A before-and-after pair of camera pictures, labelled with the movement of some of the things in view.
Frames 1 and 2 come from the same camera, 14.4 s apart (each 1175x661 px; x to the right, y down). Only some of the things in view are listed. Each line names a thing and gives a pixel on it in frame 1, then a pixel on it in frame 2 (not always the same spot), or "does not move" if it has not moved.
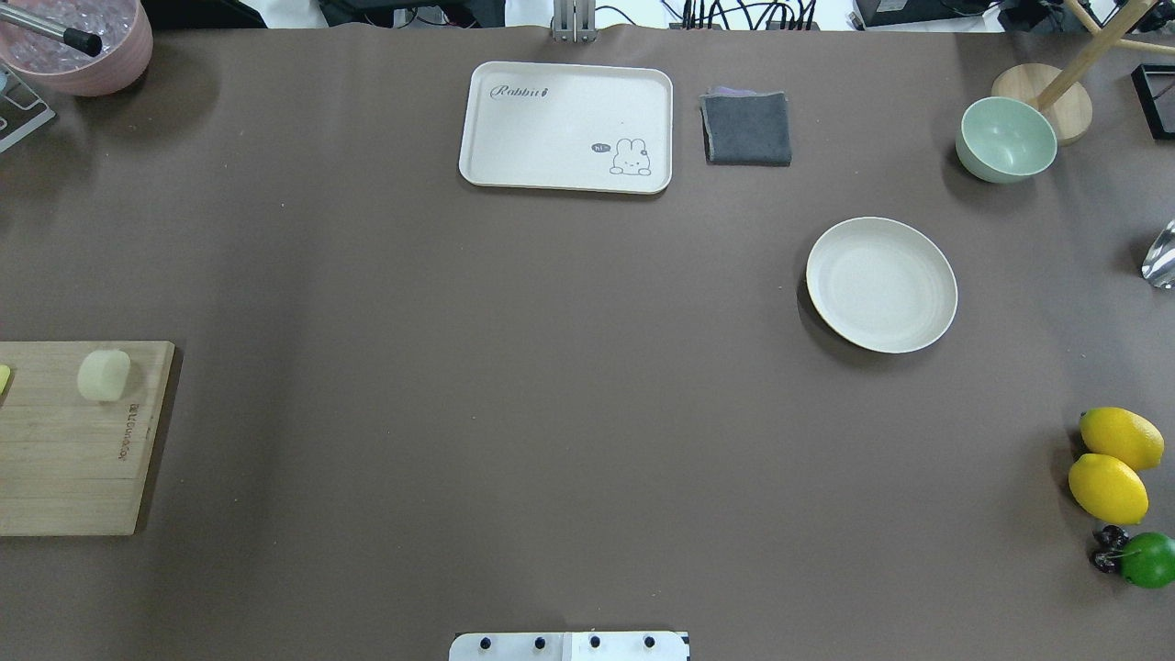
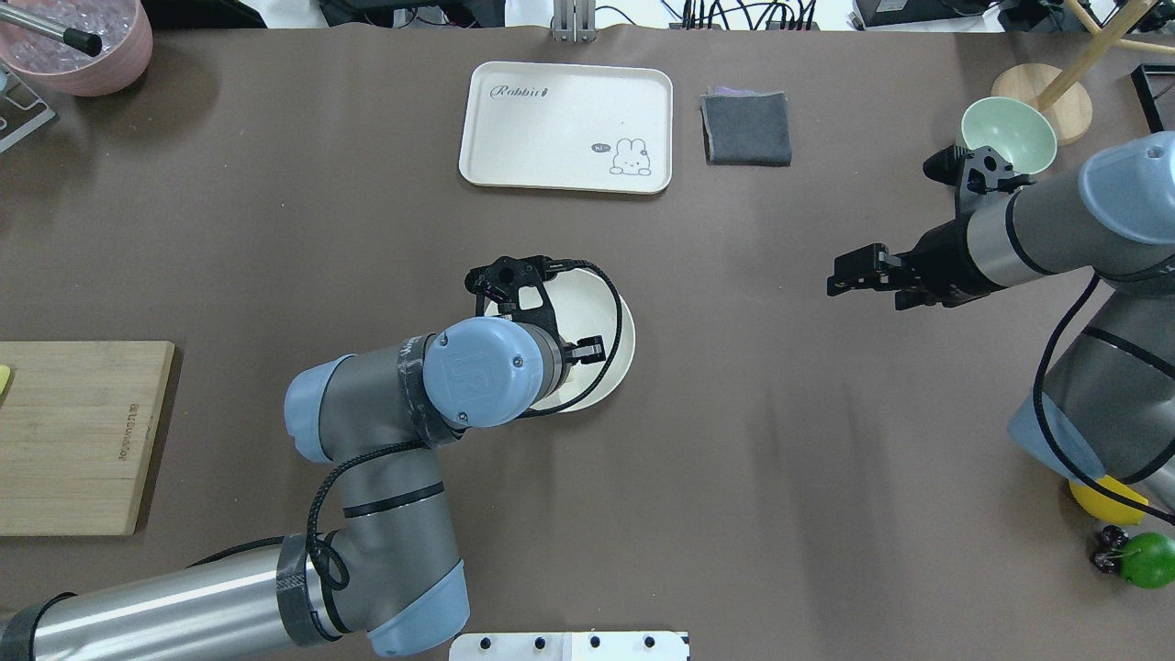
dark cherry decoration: (1106, 548) does not move
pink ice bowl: (124, 27) does not move
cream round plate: (879, 285) → (584, 305)
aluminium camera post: (575, 21) does not move
